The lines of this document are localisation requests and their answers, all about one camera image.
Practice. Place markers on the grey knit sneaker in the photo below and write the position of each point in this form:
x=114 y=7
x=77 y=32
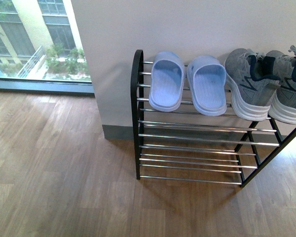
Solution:
x=283 y=107
x=252 y=83

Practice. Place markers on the light blue slipper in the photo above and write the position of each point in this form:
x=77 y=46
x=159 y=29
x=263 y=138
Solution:
x=206 y=77
x=167 y=82

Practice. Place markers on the black metal shoe rack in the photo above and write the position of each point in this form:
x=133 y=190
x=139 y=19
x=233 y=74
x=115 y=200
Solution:
x=185 y=151

